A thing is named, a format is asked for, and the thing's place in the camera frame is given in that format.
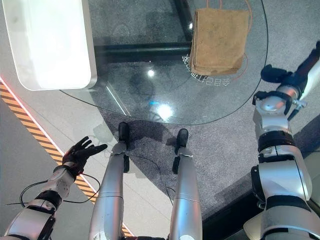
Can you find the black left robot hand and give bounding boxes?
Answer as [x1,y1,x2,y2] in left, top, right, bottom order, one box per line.
[61,135,109,176]

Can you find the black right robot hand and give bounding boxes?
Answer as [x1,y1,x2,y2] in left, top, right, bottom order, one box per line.
[260,40,320,101]

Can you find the brown folded cloth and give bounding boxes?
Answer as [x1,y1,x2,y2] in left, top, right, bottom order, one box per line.
[188,7,251,77]

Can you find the white plastic basket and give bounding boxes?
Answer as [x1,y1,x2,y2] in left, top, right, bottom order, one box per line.
[0,0,98,92]

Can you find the yellow black hazard tape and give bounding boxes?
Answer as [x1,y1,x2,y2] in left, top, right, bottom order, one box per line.
[0,81,135,238]

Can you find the silver right robot leg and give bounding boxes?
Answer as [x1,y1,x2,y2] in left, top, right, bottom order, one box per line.
[169,128,204,240]

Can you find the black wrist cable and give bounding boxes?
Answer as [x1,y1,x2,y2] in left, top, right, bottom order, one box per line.
[4,173,101,208]

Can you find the thin black floor cable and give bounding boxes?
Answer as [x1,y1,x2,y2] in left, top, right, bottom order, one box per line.
[129,152,177,206]

